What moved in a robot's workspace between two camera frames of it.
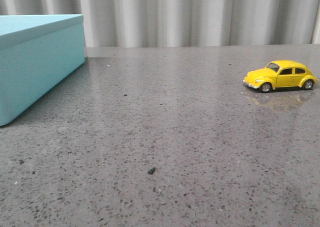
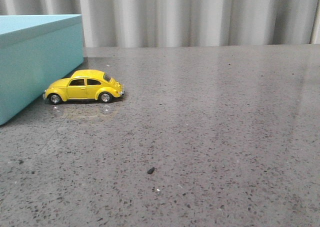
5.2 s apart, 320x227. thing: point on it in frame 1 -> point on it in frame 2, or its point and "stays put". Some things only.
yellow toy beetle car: [281, 74] -> [84, 84]
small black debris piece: [151, 171] stays put
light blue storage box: [37, 52] stays put
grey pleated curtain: [175, 16] stays put
